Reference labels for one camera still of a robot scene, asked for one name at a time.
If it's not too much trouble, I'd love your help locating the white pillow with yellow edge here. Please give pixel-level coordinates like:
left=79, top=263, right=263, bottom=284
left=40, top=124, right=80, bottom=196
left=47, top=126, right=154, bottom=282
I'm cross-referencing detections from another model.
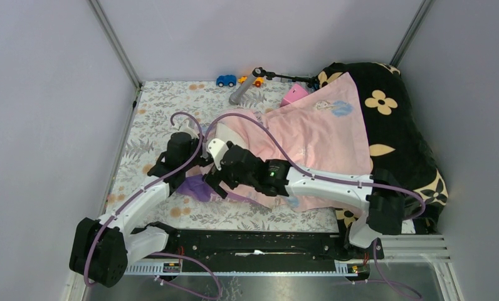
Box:
left=215, top=123, right=248, bottom=149

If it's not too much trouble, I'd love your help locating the pink pillow with princess print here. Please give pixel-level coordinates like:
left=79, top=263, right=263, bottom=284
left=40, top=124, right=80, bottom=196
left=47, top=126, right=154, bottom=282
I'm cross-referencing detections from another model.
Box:
left=176, top=71, right=373, bottom=213

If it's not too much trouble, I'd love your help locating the black blanket with yellow flowers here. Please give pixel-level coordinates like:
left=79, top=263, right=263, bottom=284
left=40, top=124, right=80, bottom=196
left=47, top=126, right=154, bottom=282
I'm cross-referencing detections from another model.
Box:
left=316, top=62, right=449, bottom=234

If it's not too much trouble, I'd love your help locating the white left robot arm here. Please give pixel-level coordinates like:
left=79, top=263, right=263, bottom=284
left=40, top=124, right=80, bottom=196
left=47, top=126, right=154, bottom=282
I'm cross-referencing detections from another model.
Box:
left=69, top=132, right=204, bottom=288

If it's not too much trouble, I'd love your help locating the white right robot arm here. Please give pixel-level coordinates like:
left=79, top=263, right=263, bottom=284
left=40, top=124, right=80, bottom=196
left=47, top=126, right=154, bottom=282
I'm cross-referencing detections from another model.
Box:
left=203, top=139, right=404, bottom=258

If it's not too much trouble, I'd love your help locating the floral patterned bed sheet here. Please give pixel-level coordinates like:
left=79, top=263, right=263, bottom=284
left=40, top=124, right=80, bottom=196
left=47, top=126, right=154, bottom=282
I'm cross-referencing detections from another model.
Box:
left=104, top=82, right=338, bottom=232

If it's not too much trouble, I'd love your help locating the blue toy car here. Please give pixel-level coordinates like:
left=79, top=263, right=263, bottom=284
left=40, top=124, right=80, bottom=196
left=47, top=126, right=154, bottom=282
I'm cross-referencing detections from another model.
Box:
left=216, top=75, right=237, bottom=87

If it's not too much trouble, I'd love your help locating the orange toy car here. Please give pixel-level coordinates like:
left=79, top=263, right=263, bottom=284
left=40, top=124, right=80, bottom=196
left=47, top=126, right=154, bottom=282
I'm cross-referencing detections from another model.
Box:
left=238, top=75, right=266, bottom=88

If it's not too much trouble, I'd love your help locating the pink metronome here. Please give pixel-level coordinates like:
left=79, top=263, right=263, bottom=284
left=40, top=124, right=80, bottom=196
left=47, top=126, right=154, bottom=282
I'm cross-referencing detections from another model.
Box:
left=280, top=83, right=309, bottom=107

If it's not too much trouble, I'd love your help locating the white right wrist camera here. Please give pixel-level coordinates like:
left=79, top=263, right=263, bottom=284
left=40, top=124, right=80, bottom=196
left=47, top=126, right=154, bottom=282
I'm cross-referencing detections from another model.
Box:
left=206, top=138, right=229, bottom=171

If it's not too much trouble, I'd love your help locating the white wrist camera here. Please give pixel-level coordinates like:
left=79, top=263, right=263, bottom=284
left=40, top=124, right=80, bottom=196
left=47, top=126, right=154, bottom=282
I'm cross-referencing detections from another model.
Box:
left=178, top=120, right=202, bottom=139
left=206, top=138, right=229, bottom=171

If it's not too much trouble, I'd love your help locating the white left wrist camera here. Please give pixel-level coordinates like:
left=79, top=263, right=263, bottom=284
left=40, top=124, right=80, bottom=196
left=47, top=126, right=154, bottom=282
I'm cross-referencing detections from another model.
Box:
left=178, top=120, right=202, bottom=139

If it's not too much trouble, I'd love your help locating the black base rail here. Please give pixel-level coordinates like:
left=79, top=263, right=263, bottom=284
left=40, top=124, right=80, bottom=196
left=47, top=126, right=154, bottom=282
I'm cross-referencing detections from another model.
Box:
left=149, top=222, right=385, bottom=275

